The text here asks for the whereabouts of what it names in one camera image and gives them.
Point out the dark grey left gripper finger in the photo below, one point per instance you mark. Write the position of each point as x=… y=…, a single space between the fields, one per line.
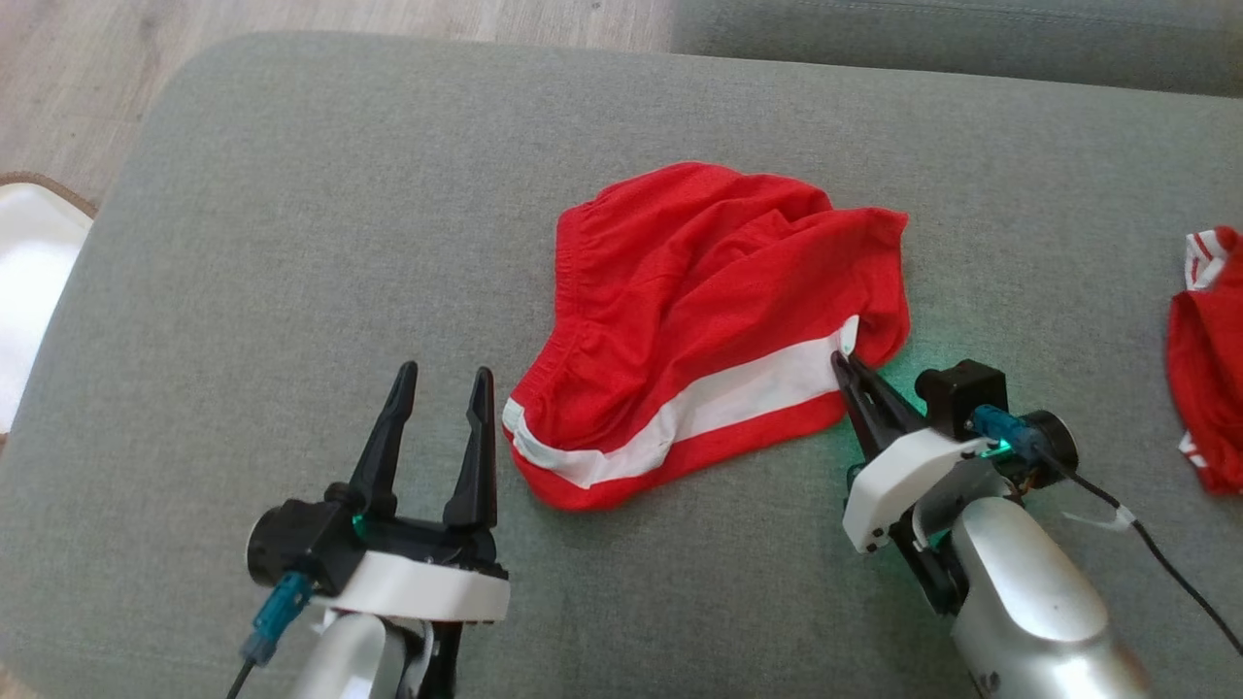
x=476 y=456
x=384 y=447

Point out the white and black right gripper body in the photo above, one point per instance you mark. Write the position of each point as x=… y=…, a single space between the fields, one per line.
x=903 y=485

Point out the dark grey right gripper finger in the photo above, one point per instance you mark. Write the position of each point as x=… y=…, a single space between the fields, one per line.
x=864 y=432
x=879 y=403

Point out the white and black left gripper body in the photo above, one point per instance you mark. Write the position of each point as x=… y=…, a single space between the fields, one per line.
x=427 y=582

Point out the red shorts with white stripe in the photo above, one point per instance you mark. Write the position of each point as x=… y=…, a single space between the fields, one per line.
x=699 y=291

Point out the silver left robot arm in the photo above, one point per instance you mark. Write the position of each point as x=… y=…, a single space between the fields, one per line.
x=350 y=660

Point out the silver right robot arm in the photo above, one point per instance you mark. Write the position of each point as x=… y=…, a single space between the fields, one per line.
x=1039 y=602

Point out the large grey sofa seat cushion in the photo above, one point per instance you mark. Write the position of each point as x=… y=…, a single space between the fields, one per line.
x=291 y=243

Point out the red jersey with striped trim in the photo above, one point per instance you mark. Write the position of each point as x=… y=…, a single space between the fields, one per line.
x=1209 y=369

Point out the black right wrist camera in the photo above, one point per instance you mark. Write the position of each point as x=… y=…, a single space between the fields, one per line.
x=961 y=393

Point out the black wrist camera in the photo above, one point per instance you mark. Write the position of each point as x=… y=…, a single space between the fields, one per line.
x=961 y=393
x=301 y=544

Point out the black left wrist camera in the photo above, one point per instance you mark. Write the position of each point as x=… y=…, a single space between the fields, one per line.
x=301 y=544

